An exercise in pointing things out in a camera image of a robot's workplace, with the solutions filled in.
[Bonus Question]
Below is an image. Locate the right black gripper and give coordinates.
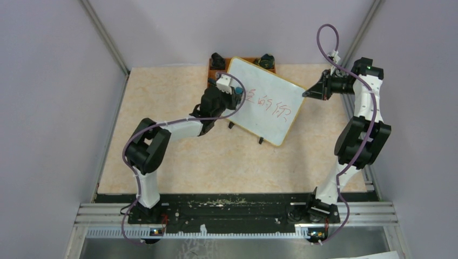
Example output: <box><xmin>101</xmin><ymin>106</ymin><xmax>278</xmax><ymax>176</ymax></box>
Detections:
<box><xmin>302</xmin><ymin>70</ymin><xmax>354</xmax><ymax>101</ymax></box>

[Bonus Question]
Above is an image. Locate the whiteboard with yellow frame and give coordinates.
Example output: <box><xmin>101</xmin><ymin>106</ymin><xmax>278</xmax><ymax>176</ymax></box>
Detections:
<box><xmin>227</xmin><ymin>57</ymin><xmax>305</xmax><ymax>146</ymax></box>

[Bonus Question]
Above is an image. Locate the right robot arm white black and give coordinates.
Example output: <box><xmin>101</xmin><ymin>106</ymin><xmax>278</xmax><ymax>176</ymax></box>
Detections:
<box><xmin>303</xmin><ymin>57</ymin><xmax>392</xmax><ymax>222</ymax></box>

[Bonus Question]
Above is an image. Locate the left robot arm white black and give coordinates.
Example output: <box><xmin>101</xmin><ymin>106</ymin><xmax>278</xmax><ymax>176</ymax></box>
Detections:
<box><xmin>123</xmin><ymin>86</ymin><xmax>245</xmax><ymax>223</ymax></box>

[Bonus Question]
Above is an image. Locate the wooden compartment tray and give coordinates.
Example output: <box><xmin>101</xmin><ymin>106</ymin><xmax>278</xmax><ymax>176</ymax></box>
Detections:
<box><xmin>207</xmin><ymin>57</ymin><xmax>277</xmax><ymax>87</ymax></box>

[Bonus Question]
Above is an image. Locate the rolled dark tie left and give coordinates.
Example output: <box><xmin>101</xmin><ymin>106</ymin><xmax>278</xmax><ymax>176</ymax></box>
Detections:
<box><xmin>210</xmin><ymin>52</ymin><xmax>226</xmax><ymax>70</ymax></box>

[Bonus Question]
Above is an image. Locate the rolled dark tie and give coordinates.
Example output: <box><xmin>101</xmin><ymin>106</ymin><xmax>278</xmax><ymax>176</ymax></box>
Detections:
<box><xmin>253</xmin><ymin>53</ymin><xmax>275</xmax><ymax>70</ymax></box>
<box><xmin>210</xmin><ymin>52</ymin><xmax>226</xmax><ymax>70</ymax></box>

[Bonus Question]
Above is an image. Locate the rolled dark tie right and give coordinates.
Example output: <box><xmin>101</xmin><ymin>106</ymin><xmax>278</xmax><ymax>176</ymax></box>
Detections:
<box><xmin>253</xmin><ymin>53</ymin><xmax>275</xmax><ymax>70</ymax></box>

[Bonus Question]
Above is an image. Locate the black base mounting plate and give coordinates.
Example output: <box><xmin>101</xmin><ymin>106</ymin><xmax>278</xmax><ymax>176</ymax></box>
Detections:
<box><xmin>93</xmin><ymin>193</ymin><xmax>379</xmax><ymax>235</ymax></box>

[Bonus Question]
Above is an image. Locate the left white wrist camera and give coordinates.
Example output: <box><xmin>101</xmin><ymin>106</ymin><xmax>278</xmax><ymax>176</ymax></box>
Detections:
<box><xmin>216</xmin><ymin>73</ymin><xmax>232</xmax><ymax>94</ymax></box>

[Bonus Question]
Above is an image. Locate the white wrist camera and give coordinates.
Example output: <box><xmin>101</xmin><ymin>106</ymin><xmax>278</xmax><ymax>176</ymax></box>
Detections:
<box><xmin>328</xmin><ymin>50</ymin><xmax>341</xmax><ymax>65</ymax></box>
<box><xmin>216</xmin><ymin>73</ymin><xmax>232</xmax><ymax>94</ymax></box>

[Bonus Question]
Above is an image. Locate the wire whiteboard stand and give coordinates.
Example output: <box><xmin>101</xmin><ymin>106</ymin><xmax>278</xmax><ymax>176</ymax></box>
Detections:
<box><xmin>228</xmin><ymin>121</ymin><xmax>264</xmax><ymax>145</ymax></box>

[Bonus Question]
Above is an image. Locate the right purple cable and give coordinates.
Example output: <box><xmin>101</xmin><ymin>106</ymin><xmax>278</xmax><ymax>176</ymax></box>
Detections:
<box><xmin>314</xmin><ymin>24</ymin><xmax>377</xmax><ymax>246</ymax></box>

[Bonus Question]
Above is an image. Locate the purple cable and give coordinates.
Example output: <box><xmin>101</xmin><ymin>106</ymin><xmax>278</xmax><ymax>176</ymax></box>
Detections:
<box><xmin>314</xmin><ymin>24</ymin><xmax>377</xmax><ymax>246</ymax></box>
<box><xmin>122</xmin><ymin>72</ymin><xmax>247</xmax><ymax>246</ymax></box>

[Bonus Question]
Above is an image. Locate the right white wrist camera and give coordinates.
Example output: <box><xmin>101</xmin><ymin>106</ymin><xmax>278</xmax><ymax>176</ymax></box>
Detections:
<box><xmin>328</xmin><ymin>50</ymin><xmax>341</xmax><ymax>65</ymax></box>

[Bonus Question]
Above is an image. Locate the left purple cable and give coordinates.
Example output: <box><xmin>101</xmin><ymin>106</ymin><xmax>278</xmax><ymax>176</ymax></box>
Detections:
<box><xmin>122</xmin><ymin>72</ymin><xmax>247</xmax><ymax>246</ymax></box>

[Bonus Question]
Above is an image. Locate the aluminium frame rail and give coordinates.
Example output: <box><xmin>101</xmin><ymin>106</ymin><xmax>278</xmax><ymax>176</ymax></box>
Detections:
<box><xmin>75</xmin><ymin>202</ymin><xmax>399</xmax><ymax>227</ymax></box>

